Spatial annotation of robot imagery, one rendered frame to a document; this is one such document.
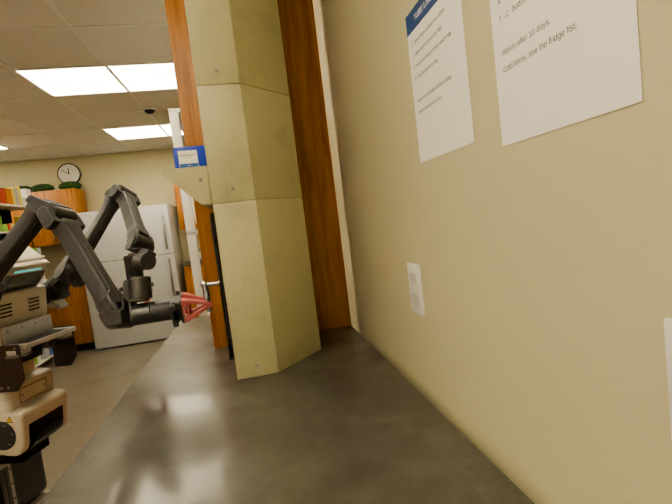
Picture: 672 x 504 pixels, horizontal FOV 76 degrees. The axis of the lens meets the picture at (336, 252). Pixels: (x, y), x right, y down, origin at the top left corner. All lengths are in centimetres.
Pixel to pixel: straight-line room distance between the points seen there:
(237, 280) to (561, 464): 83
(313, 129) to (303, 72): 20
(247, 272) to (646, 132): 93
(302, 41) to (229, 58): 49
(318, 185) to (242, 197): 46
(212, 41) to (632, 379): 112
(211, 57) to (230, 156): 25
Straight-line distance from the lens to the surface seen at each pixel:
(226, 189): 117
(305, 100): 161
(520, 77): 60
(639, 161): 47
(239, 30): 129
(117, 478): 91
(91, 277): 137
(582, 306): 55
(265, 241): 118
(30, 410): 196
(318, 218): 155
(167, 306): 124
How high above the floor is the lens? 133
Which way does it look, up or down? 4 degrees down
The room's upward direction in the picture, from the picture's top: 7 degrees counter-clockwise
